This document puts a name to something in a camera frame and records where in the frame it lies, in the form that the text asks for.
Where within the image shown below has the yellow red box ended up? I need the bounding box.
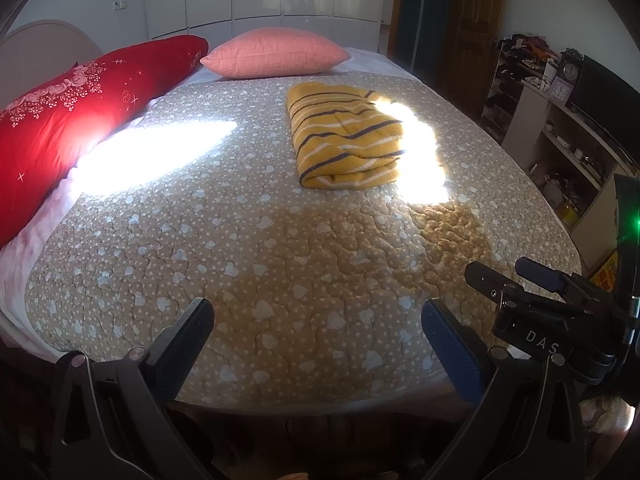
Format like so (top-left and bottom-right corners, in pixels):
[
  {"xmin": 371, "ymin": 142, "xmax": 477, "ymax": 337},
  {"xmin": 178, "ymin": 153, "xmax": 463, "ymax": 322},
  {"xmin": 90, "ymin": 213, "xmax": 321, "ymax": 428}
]
[{"xmin": 590, "ymin": 250, "xmax": 618, "ymax": 292}]

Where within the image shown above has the white bed headboard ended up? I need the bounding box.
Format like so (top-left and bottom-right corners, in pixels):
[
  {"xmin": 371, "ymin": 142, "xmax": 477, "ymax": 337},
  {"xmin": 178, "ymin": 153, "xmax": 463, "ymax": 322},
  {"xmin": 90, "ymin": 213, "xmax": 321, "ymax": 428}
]
[{"xmin": 0, "ymin": 20, "xmax": 102, "ymax": 108}]

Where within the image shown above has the black television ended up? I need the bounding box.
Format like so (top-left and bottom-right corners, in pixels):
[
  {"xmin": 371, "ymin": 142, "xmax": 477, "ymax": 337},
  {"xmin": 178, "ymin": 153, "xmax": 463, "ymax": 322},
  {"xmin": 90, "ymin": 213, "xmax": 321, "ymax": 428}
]
[{"xmin": 570, "ymin": 56, "xmax": 639, "ymax": 154}]

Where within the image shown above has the brown wooden door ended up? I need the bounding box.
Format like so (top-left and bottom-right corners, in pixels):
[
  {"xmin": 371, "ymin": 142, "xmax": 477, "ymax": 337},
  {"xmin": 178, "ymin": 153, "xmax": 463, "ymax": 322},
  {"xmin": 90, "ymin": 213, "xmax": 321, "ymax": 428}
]
[{"xmin": 436, "ymin": 0, "xmax": 504, "ymax": 120}]

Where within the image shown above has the yellow striped knit sweater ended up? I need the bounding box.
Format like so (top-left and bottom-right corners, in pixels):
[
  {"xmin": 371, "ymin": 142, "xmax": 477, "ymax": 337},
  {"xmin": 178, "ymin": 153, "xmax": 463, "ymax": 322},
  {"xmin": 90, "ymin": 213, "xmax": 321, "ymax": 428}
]
[{"xmin": 285, "ymin": 81, "xmax": 404, "ymax": 190}]

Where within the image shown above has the dark ornate mantel clock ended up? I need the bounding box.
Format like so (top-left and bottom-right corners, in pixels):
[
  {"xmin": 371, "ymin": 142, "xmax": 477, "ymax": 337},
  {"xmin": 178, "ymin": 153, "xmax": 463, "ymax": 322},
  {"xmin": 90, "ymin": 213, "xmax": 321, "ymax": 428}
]
[{"xmin": 556, "ymin": 48, "xmax": 584, "ymax": 84}]

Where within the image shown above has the pink textured pillow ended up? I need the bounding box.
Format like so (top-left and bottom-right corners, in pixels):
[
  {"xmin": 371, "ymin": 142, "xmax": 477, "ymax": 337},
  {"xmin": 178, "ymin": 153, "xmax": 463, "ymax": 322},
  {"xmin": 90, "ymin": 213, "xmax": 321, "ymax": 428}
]
[{"xmin": 200, "ymin": 27, "xmax": 350, "ymax": 79}]

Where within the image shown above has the dark teal curtain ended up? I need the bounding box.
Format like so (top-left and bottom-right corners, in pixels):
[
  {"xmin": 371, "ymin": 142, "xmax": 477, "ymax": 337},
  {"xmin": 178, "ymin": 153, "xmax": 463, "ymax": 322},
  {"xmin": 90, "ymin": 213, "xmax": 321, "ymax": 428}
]
[{"xmin": 394, "ymin": 0, "xmax": 446, "ymax": 84}]

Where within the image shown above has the white wall socket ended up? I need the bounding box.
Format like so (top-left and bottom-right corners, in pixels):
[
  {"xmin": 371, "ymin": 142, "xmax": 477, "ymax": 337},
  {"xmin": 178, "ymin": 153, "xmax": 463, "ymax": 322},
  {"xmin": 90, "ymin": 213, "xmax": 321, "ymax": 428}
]
[{"xmin": 113, "ymin": 0, "xmax": 128, "ymax": 11}]

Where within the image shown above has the beige heart-pattern quilt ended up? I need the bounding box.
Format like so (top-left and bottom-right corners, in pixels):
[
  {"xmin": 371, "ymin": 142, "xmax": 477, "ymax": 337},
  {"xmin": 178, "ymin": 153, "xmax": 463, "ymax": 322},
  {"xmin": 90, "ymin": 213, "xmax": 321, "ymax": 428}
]
[{"xmin": 25, "ymin": 73, "xmax": 580, "ymax": 410}]

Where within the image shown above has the red embroidered long pillow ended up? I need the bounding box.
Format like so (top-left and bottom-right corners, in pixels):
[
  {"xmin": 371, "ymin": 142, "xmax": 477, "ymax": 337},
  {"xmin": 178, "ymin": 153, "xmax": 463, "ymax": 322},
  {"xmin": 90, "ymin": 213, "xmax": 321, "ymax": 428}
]
[{"xmin": 1, "ymin": 35, "xmax": 208, "ymax": 245}]

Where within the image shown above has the purple square clock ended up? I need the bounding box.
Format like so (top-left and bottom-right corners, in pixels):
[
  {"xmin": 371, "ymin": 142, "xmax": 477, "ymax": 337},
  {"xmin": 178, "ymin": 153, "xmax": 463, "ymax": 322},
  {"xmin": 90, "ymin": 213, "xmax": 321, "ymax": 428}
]
[{"xmin": 548, "ymin": 76, "xmax": 574, "ymax": 106}]

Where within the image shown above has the white shelf unit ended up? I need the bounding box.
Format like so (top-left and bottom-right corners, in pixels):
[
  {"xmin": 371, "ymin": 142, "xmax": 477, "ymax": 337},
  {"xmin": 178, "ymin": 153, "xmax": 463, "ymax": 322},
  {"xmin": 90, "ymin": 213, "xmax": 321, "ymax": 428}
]
[{"xmin": 480, "ymin": 34, "xmax": 639, "ymax": 271}]

